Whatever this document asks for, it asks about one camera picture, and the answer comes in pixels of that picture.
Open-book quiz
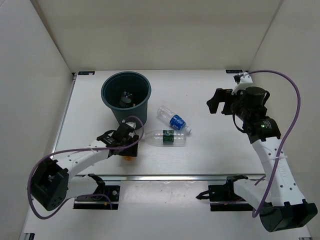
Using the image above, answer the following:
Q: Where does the clear bottle black label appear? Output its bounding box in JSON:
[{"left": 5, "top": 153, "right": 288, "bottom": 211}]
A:
[{"left": 119, "top": 90, "right": 134, "bottom": 108}]

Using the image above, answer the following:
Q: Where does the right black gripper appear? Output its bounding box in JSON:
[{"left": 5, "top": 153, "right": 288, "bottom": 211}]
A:
[{"left": 207, "top": 88, "right": 250, "bottom": 121}]

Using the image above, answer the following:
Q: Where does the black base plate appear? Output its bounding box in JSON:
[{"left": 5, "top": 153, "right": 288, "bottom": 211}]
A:
[
  {"left": 73, "top": 181, "right": 121, "bottom": 210},
  {"left": 195, "top": 184, "right": 253, "bottom": 212}
]

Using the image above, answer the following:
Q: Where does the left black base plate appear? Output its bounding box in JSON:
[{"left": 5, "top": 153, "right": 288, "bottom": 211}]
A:
[{"left": 73, "top": 181, "right": 121, "bottom": 210}]

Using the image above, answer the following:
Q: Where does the left black corner label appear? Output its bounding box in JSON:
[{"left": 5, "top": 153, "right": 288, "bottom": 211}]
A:
[{"left": 77, "top": 71, "right": 95, "bottom": 76}]

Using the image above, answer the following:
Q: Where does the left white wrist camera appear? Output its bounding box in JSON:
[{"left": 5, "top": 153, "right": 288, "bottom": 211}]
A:
[{"left": 122, "top": 120, "right": 137, "bottom": 130}]

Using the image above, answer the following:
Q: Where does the orange plastic bottle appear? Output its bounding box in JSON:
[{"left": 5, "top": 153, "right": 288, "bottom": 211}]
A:
[{"left": 123, "top": 156, "right": 135, "bottom": 161}]

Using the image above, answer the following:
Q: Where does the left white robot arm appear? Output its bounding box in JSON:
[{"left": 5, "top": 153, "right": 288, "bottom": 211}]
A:
[{"left": 27, "top": 122, "right": 141, "bottom": 212}]

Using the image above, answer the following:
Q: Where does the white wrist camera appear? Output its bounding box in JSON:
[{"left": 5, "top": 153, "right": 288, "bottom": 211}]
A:
[
  {"left": 122, "top": 120, "right": 137, "bottom": 130},
  {"left": 231, "top": 72, "right": 253, "bottom": 95}
]

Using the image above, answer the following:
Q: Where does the black corner label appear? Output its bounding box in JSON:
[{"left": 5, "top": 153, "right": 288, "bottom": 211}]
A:
[
  {"left": 225, "top": 69, "right": 243, "bottom": 75},
  {"left": 77, "top": 71, "right": 95, "bottom": 76}
]

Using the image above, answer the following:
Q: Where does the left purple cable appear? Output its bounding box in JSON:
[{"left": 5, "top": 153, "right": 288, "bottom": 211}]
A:
[{"left": 26, "top": 116, "right": 145, "bottom": 220}]

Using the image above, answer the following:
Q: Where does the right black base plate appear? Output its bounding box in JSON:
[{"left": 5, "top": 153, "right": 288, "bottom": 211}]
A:
[{"left": 195, "top": 184, "right": 253, "bottom": 212}]

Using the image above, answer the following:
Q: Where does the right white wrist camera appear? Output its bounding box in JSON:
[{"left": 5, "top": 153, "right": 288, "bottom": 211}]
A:
[{"left": 231, "top": 72, "right": 253, "bottom": 95}]

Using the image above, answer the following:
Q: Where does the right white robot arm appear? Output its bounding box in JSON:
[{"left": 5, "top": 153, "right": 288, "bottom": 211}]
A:
[{"left": 206, "top": 86, "right": 318, "bottom": 232}]

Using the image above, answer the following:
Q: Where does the dark teal plastic bin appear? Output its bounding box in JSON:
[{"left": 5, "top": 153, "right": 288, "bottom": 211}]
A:
[{"left": 100, "top": 71, "right": 152, "bottom": 130}]

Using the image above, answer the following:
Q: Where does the right black corner label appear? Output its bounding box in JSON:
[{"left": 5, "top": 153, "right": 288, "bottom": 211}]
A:
[{"left": 225, "top": 69, "right": 243, "bottom": 75}]

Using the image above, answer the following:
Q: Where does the clear bottle blue label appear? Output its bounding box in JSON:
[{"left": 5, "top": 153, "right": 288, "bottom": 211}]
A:
[{"left": 156, "top": 105, "right": 192, "bottom": 134}]

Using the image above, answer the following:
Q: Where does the clear bottle green label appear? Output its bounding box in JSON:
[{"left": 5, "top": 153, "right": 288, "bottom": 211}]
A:
[{"left": 141, "top": 130, "right": 187, "bottom": 147}]

